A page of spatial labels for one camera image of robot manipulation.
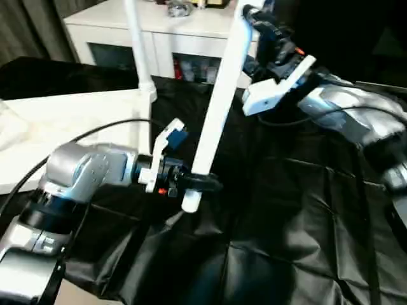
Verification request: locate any black and white bundle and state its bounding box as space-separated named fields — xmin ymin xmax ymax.
xmin=168 ymin=0 xmax=192 ymax=17

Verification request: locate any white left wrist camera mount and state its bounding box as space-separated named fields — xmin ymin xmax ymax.
xmin=144 ymin=118 xmax=188 ymax=194

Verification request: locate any white plastic table leg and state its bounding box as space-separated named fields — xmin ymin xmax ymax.
xmin=181 ymin=0 xmax=255 ymax=213
xmin=125 ymin=0 xmax=157 ymax=102

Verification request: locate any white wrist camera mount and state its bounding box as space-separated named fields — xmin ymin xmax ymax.
xmin=144 ymin=118 xmax=188 ymax=194
xmin=242 ymin=55 xmax=317 ymax=116

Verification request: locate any white plastic table top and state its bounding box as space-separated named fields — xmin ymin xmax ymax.
xmin=0 ymin=88 xmax=157 ymax=194

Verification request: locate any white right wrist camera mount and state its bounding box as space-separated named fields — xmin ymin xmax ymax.
xmin=242 ymin=55 xmax=317 ymax=116

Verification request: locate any grey-green curtain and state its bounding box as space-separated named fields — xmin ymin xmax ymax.
xmin=0 ymin=0 xmax=80 ymax=69

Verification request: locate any black mat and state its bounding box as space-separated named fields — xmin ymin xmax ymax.
xmin=0 ymin=57 xmax=407 ymax=305

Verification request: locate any white cabinet with glass doors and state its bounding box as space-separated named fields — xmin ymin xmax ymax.
xmin=63 ymin=0 xmax=265 ymax=85

